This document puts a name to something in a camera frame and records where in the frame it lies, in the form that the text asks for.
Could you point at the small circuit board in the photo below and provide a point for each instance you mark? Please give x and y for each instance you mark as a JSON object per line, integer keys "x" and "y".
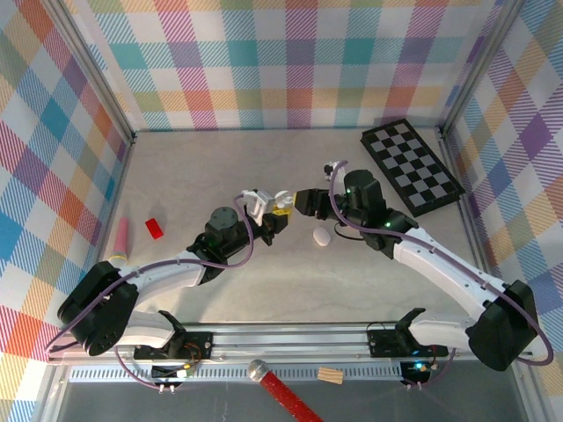
{"x": 182, "y": 373}
{"x": 418, "y": 367}

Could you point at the aluminium frame post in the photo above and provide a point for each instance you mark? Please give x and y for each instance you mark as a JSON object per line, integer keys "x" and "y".
{"x": 93, "y": 66}
{"x": 478, "y": 66}

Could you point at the small red block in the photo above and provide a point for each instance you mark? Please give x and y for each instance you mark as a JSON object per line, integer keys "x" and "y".
{"x": 154, "y": 228}

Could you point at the white oval charging case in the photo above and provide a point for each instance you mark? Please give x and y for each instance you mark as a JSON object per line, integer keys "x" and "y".
{"x": 321, "y": 237}

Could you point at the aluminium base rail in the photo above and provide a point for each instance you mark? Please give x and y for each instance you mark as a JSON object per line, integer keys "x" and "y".
{"x": 286, "y": 340}

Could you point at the pink cylinder with white cap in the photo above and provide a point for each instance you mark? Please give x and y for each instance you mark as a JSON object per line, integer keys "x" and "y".
{"x": 122, "y": 233}

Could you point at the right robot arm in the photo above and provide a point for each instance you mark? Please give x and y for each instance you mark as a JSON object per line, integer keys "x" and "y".
{"x": 440, "y": 268}

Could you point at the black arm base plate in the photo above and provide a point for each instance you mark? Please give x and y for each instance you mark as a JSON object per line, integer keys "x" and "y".
{"x": 382, "y": 343}
{"x": 198, "y": 345}

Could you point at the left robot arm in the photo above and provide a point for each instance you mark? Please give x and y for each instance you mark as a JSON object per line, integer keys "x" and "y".
{"x": 167, "y": 272}

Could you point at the aluminium frame side rail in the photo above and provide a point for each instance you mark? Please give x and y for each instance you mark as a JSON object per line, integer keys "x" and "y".
{"x": 470, "y": 220}
{"x": 123, "y": 176}

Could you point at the small wooden block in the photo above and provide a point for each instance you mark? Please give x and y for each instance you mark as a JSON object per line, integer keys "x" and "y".
{"x": 331, "y": 376}

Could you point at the white square charging case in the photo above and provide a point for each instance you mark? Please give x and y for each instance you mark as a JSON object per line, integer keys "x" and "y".
{"x": 285, "y": 198}

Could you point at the aluminium frame bar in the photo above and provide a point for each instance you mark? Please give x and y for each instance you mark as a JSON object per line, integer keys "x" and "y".
{"x": 50, "y": 395}
{"x": 528, "y": 395}

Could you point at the red glitter microphone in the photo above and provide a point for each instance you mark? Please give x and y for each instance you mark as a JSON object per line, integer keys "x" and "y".
{"x": 281, "y": 391}

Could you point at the black grey chessboard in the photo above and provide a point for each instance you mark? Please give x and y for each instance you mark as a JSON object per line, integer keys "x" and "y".
{"x": 418, "y": 154}

